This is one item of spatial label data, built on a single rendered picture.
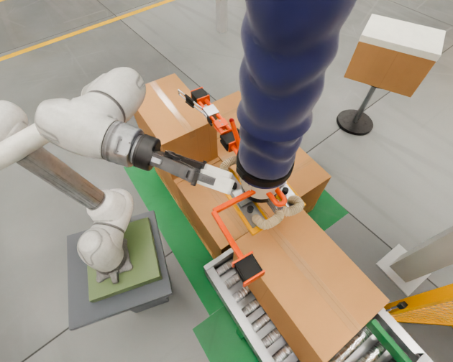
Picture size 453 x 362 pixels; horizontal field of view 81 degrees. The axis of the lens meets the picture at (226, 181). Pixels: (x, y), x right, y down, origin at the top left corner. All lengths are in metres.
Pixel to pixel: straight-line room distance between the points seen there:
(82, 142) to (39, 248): 2.25
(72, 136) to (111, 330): 1.89
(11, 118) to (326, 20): 0.99
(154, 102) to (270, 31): 1.45
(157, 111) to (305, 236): 1.23
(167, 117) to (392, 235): 2.11
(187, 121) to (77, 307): 1.20
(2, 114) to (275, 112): 0.88
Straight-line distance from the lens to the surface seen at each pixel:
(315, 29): 0.62
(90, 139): 0.59
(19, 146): 0.88
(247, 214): 1.18
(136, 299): 1.53
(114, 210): 1.38
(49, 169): 1.22
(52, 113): 0.63
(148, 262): 1.50
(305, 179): 2.06
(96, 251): 1.32
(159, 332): 2.25
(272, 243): 1.34
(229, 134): 1.28
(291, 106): 0.72
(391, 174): 3.12
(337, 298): 1.35
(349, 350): 1.76
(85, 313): 1.61
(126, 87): 0.70
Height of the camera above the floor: 2.19
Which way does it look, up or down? 57 degrees down
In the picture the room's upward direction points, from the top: straight up
